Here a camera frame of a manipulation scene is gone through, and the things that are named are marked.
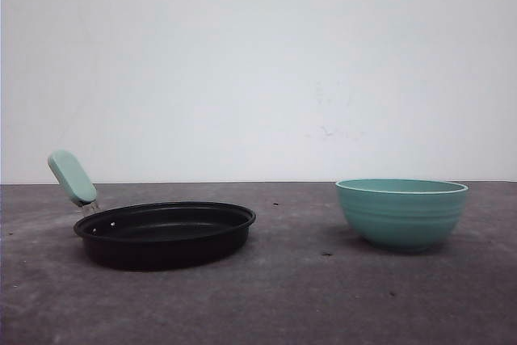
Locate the black frying pan green handle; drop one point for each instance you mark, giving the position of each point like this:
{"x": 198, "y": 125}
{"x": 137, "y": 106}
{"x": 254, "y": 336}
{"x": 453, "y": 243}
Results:
{"x": 146, "y": 237}

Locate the teal ceramic bowl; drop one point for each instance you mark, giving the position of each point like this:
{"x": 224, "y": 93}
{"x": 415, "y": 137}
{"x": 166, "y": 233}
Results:
{"x": 409, "y": 215}

